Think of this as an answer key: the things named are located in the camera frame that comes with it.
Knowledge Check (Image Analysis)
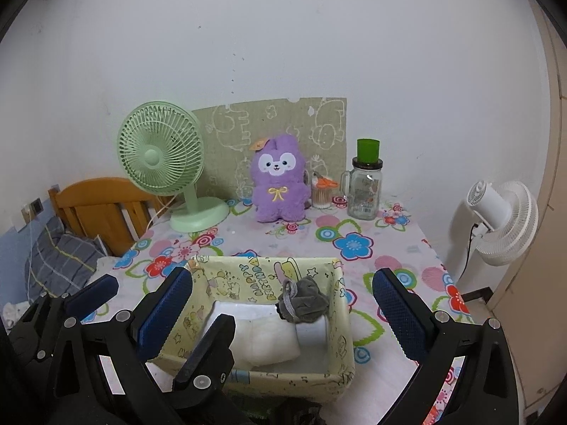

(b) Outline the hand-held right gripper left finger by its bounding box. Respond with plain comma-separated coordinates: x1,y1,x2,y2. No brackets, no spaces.
42,267,196,425

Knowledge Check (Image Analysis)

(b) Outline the green desk fan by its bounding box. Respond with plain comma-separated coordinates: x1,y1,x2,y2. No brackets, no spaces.
116,101,230,233

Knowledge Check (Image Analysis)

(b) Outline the white crumpled cloth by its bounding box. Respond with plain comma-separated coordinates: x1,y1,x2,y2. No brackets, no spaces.
2,303,27,330

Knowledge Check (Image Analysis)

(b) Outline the wooden bed headboard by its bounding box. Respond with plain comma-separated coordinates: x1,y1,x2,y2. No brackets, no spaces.
48,178,175,257

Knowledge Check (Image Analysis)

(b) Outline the black fan cable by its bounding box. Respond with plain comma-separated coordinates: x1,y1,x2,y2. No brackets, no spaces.
456,221,481,282

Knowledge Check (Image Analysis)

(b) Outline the grey fuzzy cloth bundle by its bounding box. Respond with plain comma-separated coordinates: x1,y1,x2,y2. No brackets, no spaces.
275,276,331,325

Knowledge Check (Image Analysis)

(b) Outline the white folded cloth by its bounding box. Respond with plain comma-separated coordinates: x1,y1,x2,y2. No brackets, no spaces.
199,301,331,366

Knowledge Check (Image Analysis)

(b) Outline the green plastic cup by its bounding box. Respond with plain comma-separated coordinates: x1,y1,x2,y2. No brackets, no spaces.
357,138,382,162

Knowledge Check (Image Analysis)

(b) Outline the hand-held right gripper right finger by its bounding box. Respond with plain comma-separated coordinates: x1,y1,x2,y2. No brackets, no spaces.
371,268,523,425

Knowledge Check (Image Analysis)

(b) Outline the grey plaid pillow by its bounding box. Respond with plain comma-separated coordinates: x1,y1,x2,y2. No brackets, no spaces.
24,217,107,299

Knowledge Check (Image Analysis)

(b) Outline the white clip fan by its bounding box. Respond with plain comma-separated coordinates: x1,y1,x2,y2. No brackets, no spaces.
465,179,540,267

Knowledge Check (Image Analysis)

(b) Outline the yellow printed fabric storage box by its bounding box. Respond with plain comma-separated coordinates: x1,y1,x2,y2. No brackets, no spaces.
148,254,357,403

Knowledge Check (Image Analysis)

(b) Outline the beige door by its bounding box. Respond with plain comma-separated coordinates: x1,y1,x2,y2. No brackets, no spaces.
487,0,567,364

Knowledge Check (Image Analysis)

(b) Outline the glass jar with handle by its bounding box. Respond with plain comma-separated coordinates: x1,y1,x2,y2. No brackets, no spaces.
340,157,384,221

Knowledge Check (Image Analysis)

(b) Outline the purple plush bunny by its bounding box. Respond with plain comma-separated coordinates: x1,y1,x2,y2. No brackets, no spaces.
250,133,311,224

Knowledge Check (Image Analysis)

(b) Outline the printed cardboard board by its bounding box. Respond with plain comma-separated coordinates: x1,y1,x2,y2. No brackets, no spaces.
192,96,348,202

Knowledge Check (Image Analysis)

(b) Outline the clear cotton swab jar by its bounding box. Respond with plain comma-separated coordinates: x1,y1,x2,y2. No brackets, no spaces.
310,170,337,210

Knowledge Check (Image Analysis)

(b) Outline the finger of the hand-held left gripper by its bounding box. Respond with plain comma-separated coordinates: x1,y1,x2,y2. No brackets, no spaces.
172,313,236,410
9,274,120,364

